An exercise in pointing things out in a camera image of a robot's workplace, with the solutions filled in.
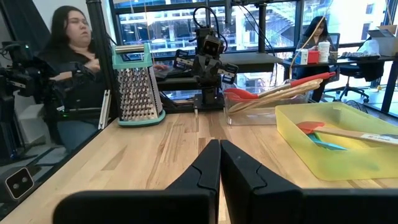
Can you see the white canister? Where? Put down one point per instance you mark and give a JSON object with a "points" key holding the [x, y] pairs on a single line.
{"points": [[324, 51]]}

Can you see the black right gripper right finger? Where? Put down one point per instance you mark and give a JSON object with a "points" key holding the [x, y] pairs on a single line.
{"points": [[264, 205]]}

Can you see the black office chair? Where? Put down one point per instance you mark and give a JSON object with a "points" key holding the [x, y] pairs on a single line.
{"points": [[351, 77]]}

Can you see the large wooden spoon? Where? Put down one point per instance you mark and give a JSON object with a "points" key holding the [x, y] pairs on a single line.
{"points": [[248, 105]]}

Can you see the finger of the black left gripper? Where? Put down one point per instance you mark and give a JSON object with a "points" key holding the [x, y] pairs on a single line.
{"points": [[182, 59], [229, 73]]}

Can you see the black keyboard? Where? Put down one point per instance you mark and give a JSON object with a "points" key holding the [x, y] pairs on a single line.
{"points": [[360, 56]]}

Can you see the white and blue carton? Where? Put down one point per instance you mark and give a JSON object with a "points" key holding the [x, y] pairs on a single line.
{"points": [[301, 56]]}

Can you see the red box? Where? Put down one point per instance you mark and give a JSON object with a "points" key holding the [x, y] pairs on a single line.
{"points": [[313, 57]]}

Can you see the clear plastic bin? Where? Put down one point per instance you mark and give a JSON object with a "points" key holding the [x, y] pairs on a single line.
{"points": [[264, 112]]}

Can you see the cardboard box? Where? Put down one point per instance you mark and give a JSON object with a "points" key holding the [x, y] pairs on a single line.
{"points": [[385, 40]]}

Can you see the dark office desk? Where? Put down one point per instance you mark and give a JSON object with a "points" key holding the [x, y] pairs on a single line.
{"points": [[388, 77]]}

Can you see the black table-level camera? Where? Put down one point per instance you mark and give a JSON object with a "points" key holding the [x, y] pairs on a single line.
{"points": [[18, 183]]}

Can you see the long blue silicone spatula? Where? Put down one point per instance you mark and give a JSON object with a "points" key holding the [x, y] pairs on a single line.
{"points": [[329, 145]]}

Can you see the window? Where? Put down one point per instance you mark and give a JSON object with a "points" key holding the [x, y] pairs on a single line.
{"points": [[174, 28]]}

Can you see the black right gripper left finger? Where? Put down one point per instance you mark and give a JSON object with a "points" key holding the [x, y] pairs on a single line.
{"points": [[186, 205]]}

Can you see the wooden slotted spoon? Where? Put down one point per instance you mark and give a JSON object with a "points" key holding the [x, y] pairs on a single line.
{"points": [[280, 93]]}

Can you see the wooden fork spoon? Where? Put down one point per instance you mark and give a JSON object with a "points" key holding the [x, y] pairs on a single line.
{"points": [[298, 85]]}

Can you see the silver metal bracket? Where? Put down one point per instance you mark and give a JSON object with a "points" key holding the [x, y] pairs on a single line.
{"points": [[104, 109]]}

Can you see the black desk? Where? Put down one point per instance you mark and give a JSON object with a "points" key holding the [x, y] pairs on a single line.
{"points": [[248, 59]]}

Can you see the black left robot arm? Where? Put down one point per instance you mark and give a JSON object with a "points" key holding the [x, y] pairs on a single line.
{"points": [[209, 93]]}

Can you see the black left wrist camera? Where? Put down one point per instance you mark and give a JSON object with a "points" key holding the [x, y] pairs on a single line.
{"points": [[212, 45]]}

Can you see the teal framed grater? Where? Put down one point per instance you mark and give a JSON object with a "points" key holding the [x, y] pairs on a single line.
{"points": [[136, 93]]}

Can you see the green silicone spatula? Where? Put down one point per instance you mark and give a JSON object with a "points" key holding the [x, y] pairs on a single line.
{"points": [[317, 136]]}

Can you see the person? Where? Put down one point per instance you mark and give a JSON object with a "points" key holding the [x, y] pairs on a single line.
{"points": [[317, 34], [77, 62]]}

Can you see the black floor fan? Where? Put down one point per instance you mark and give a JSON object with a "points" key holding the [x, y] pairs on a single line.
{"points": [[356, 105]]}

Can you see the yellow translucent plastic bin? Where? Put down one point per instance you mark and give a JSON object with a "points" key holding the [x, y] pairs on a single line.
{"points": [[342, 161]]}

